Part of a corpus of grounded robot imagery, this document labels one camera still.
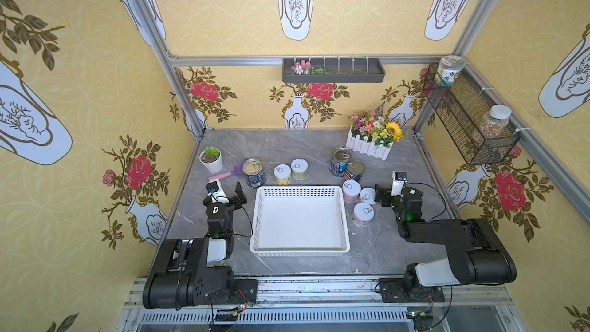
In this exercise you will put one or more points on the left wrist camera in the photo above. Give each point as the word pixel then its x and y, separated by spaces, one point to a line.
pixel 215 192

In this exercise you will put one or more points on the clear jar white lid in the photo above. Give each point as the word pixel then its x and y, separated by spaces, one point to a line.
pixel 494 121

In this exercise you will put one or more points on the flower box white fence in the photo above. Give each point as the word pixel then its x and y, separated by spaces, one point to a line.
pixel 373 135

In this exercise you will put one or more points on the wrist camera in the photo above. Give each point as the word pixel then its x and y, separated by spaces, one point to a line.
pixel 399 181
pixel 215 192

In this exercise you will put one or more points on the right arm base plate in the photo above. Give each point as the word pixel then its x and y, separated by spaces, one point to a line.
pixel 396 290

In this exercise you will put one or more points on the large blue can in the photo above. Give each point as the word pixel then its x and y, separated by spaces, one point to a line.
pixel 339 161
pixel 254 172

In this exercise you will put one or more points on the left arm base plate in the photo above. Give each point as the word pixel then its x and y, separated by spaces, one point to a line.
pixel 241 291

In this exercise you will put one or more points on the small pink flowers on shelf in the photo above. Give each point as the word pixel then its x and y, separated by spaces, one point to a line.
pixel 305 68

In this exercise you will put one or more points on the black wire wall basket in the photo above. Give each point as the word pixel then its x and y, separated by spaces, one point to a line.
pixel 461 108

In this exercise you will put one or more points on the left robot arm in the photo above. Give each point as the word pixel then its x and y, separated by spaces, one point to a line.
pixel 186 273

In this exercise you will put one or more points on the dark red label can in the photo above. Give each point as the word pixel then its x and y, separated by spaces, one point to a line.
pixel 354 170

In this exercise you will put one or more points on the white potted succulent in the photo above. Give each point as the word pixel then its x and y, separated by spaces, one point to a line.
pixel 211 158

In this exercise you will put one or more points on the pink purple toy shovel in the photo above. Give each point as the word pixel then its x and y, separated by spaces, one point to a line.
pixel 237 170

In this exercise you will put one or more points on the small orange can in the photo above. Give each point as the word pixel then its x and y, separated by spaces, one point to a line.
pixel 363 214

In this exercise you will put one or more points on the grey wall shelf tray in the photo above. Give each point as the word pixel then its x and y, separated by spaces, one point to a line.
pixel 340 70

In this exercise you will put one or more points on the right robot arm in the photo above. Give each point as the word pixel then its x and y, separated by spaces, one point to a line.
pixel 474 253

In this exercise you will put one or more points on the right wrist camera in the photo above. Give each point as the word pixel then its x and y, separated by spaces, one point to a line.
pixel 399 181

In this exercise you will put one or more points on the white plastic basket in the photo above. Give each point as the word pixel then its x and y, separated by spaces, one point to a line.
pixel 299 221

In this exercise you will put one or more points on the small green can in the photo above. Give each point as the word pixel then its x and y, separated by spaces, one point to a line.
pixel 299 169

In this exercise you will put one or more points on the small yellow can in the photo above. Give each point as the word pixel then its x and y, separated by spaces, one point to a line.
pixel 282 174

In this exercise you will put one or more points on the small white lid can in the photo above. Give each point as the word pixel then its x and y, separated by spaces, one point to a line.
pixel 368 196

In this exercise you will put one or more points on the small pink can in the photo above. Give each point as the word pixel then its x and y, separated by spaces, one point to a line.
pixel 351 191

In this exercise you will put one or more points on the jar with green label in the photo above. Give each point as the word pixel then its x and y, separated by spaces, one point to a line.
pixel 448 70

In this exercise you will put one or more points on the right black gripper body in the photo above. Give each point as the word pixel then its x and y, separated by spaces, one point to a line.
pixel 389 193

